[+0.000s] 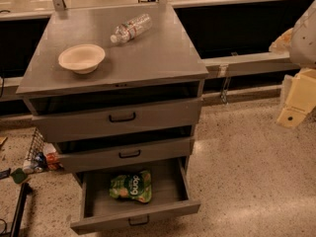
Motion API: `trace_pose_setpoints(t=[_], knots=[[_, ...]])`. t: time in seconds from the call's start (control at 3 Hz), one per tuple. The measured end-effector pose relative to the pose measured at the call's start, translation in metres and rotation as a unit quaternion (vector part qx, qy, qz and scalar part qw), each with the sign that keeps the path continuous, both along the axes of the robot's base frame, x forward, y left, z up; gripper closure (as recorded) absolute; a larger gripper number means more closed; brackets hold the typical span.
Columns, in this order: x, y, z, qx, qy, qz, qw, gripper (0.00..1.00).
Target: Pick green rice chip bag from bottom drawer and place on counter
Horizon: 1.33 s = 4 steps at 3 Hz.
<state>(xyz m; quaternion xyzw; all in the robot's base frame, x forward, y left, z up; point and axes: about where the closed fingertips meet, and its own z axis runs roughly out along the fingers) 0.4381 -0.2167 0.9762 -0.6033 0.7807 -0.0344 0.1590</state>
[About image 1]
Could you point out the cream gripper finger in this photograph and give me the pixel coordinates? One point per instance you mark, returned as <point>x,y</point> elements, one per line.
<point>298,98</point>

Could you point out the green rice chip bag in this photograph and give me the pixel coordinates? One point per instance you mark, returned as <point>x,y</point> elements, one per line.
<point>134,186</point>

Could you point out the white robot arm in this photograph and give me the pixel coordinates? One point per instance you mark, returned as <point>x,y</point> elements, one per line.
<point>300,41</point>

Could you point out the grey drawer cabinet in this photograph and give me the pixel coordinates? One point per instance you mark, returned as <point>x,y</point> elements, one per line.
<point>159,65</point>

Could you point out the grey bottom drawer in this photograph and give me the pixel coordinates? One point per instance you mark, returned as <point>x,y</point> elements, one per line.
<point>170,198</point>

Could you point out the grey drawer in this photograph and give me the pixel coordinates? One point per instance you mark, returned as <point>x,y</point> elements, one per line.
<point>118,120</point>
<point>126,155</point>
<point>170,198</point>

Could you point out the grey top drawer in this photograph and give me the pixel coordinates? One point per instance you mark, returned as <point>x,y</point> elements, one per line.
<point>118,120</point>

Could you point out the grey middle drawer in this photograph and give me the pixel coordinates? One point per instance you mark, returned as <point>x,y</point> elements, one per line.
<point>126,155</point>

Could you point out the clear plastic water bottle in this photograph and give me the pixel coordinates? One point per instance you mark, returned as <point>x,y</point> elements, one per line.
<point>131,29</point>

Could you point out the red white snack package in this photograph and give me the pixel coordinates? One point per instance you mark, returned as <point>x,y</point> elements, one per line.
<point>51,157</point>

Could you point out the blue can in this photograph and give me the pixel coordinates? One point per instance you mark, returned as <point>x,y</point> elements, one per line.
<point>40,162</point>

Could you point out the white small bottle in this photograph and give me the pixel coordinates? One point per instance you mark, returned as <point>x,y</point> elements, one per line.
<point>28,167</point>

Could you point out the black stand leg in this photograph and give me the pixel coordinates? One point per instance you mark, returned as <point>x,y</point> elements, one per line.
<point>17,220</point>

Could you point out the green small object on floor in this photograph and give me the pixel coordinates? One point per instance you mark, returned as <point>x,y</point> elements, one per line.
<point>19,176</point>

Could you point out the grey horizontal rail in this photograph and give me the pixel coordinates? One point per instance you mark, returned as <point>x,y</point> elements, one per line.
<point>248,64</point>

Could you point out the wire basket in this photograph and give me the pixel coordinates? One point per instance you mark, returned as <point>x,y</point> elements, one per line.
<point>36,146</point>

